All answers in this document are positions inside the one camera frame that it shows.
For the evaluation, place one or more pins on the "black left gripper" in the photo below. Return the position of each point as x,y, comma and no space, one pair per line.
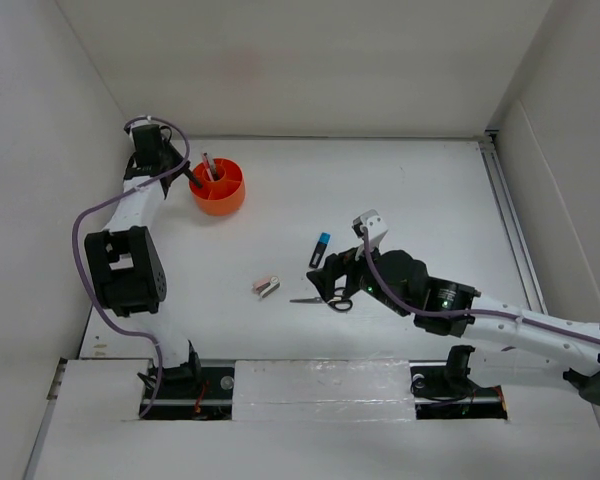
169,148

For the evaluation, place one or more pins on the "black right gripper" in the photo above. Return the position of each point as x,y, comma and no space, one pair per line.
324,278

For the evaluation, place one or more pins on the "pink white pen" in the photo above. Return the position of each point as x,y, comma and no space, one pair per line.
211,167

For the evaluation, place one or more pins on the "blue cap black highlighter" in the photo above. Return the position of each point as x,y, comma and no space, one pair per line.
319,250

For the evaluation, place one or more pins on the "black handled scissors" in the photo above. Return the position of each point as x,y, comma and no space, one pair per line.
338,302

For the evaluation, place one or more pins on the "black pen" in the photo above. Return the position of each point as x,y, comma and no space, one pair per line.
205,164

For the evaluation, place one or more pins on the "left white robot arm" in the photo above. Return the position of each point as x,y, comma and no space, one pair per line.
127,276

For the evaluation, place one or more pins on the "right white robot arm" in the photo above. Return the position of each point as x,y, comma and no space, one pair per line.
447,308

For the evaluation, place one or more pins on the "orange round desk organizer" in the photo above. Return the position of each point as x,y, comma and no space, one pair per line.
223,196

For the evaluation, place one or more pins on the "pink white mini stapler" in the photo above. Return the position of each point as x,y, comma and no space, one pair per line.
266,286

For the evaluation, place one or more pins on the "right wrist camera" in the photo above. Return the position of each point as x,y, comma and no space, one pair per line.
369,224

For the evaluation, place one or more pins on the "aluminium rail right side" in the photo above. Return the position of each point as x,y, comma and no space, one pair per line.
513,230

